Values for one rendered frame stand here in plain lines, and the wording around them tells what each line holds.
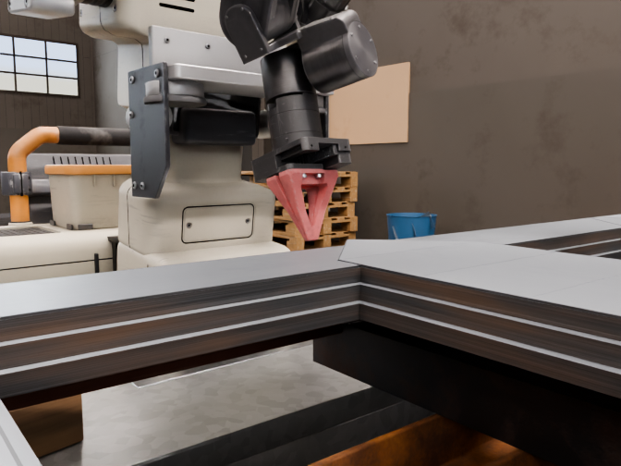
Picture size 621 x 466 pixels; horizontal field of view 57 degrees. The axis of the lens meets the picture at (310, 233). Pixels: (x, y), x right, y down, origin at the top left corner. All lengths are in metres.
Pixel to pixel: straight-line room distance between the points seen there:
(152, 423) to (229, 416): 0.07
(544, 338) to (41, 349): 0.26
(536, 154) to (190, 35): 4.20
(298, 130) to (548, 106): 4.28
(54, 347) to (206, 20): 0.62
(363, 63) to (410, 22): 5.14
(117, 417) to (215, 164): 0.41
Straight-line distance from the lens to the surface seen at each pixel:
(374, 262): 0.44
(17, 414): 0.55
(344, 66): 0.59
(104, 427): 0.61
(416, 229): 4.82
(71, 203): 1.10
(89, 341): 0.33
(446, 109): 5.33
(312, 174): 0.62
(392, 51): 5.83
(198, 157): 0.86
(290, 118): 0.62
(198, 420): 0.60
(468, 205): 5.17
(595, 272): 0.45
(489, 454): 0.55
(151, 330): 0.34
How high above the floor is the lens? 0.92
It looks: 7 degrees down
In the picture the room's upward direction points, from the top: straight up
